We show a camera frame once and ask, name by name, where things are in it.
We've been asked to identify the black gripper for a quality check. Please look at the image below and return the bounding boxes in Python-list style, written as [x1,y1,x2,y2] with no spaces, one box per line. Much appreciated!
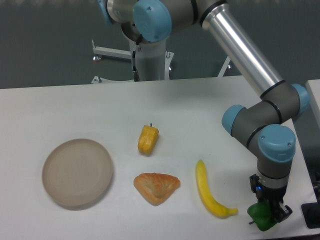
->
[249,173,293,223]

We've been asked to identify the green toy pepper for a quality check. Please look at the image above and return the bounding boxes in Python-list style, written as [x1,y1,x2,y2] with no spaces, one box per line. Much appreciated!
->
[247,201,277,232]

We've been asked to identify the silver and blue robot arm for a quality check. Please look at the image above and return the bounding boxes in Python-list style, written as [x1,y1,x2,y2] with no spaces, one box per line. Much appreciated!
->
[97,0,310,225]

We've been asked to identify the yellow toy bell pepper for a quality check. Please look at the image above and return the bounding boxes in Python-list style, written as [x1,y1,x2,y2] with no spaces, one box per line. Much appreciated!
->
[137,124,159,155]

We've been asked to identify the black device at table edge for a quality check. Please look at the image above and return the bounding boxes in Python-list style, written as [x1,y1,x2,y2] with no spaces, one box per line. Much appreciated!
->
[301,202,320,229]

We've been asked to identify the yellow toy banana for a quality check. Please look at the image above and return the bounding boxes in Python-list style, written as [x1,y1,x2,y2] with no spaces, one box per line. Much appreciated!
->
[195,159,238,219]

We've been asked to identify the triangular toy pastry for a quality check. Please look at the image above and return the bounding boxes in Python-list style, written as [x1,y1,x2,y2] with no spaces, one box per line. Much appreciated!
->
[133,172,181,206]

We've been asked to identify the beige round plate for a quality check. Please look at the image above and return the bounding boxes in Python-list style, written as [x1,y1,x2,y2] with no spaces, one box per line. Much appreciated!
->
[42,138,113,209]

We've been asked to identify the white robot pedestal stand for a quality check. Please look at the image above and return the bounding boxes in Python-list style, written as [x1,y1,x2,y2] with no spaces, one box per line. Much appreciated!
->
[90,39,235,85]

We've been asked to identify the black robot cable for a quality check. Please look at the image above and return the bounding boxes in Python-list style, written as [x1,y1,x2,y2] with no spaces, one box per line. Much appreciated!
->
[131,34,144,82]

